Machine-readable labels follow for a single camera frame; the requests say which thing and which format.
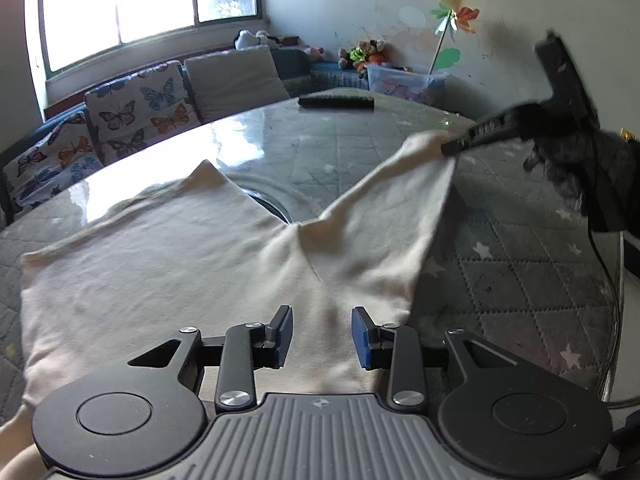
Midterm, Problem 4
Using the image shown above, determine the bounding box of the colourful pinwheel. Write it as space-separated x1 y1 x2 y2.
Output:
426 0 481 77

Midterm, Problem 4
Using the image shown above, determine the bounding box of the white plush toy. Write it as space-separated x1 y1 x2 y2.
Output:
234 29 278 52

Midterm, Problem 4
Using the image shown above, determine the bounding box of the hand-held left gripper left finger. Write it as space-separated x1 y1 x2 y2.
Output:
129 305 294 413

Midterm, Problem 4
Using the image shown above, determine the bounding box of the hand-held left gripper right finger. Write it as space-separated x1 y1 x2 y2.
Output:
351 306 518 413

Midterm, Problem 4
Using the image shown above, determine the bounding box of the window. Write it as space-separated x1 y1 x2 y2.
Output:
36 0 272 81

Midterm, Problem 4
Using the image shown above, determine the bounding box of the beige cushion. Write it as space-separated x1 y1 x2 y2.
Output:
183 44 291 124

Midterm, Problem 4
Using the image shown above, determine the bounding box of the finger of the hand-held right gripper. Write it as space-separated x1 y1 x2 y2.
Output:
441 102 525 157

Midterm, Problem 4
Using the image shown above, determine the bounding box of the cream garment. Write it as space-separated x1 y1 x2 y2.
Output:
0 132 458 480

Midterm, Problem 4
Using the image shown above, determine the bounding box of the black remote control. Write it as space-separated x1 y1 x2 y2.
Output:
298 93 375 110

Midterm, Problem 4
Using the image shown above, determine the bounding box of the clear plastic storage box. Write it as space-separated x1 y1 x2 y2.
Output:
366 62 450 107

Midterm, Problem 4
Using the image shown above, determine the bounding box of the grey quilted table cover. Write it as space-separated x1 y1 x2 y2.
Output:
0 87 626 411

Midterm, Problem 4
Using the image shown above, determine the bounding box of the black cable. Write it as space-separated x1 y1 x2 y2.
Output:
587 227 625 408

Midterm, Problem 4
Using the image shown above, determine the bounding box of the dark teal cushion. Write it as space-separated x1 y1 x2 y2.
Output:
271 47 312 82

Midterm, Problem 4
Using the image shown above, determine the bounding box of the person's right hand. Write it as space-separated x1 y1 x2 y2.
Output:
521 129 598 216

